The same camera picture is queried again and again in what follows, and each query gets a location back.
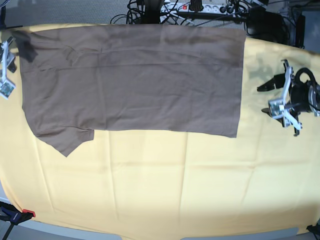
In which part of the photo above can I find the blue orange table clamp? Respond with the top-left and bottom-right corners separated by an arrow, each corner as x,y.
0,201 -> 36,240

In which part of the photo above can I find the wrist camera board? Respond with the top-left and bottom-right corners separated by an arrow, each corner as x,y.
0,82 -> 16,100
268,98 -> 285,119

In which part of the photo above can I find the black computer tower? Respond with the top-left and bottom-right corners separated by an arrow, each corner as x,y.
295,14 -> 306,49

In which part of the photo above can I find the black stand post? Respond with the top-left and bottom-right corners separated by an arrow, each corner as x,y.
142,0 -> 162,24

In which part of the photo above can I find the white power strip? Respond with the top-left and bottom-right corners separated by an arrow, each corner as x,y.
160,0 -> 246,18

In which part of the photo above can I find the yellow table cloth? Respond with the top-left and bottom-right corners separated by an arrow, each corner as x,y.
0,38 -> 320,240

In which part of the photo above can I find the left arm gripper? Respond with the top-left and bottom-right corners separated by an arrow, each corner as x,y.
257,59 -> 310,137

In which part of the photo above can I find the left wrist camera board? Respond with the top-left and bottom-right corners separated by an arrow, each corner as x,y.
268,98 -> 285,119

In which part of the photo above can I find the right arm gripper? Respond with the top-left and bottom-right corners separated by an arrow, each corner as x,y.
0,36 -> 16,87

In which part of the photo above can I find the brown T-shirt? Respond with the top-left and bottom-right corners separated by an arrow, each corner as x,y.
12,24 -> 246,156

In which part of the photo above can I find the black power adapter box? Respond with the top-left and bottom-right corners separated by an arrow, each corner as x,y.
246,9 -> 283,27

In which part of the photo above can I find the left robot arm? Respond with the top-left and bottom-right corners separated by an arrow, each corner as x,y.
257,59 -> 320,137

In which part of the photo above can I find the black clamp right corner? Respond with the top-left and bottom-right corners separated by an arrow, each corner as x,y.
306,223 -> 320,236

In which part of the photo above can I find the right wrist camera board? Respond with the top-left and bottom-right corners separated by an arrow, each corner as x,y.
0,82 -> 16,100

